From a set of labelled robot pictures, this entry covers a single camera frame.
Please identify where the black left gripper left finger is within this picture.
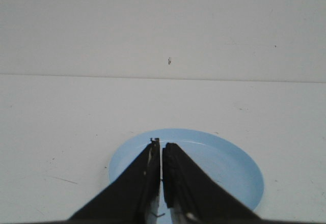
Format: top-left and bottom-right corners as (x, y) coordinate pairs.
(69, 138), (160, 220)

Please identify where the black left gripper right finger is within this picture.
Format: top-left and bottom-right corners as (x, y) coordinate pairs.
(162, 143), (260, 220)

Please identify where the light blue round plate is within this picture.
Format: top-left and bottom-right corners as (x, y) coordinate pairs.
(108, 128), (264, 210)

